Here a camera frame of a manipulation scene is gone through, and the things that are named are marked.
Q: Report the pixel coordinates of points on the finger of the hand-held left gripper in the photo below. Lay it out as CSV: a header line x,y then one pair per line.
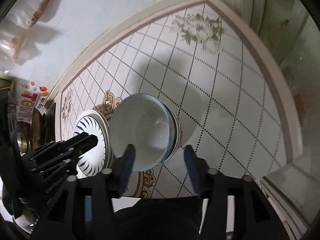
x,y
62,161
82,142

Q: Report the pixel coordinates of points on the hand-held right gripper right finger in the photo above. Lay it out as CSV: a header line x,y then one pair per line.
x,y
191,166

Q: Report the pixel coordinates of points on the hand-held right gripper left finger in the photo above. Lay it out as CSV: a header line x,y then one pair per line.
x,y
128,165

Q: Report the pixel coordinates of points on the blue striped plate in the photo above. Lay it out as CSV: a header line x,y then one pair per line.
x,y
91,165

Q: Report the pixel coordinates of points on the white bowl with blue rim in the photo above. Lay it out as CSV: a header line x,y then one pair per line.
x,y
145,130

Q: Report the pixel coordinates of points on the black induction cooktop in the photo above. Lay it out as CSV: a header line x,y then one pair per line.
x,y
50,122

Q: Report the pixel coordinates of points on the black wok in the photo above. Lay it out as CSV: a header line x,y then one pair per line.
x,y
37,130

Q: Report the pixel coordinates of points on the steel pot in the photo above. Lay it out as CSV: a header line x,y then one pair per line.
x,y
23,141

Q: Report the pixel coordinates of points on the floral printed tablecloth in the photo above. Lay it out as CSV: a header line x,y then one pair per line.
x,y
212,105

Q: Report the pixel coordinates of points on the clear plastic bag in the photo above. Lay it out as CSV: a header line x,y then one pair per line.
x,y
5,63

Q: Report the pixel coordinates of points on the plastic bag with orange contents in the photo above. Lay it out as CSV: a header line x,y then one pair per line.
x,y
12,45

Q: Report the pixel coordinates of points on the plastic bag with red contents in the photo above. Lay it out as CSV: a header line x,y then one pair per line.
x,y
37,7

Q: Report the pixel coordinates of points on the frosted glass door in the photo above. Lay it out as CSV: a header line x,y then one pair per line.
x,y
300,55

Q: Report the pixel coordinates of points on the colourful wall stickers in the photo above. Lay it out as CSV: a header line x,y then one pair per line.
x,y
31,100

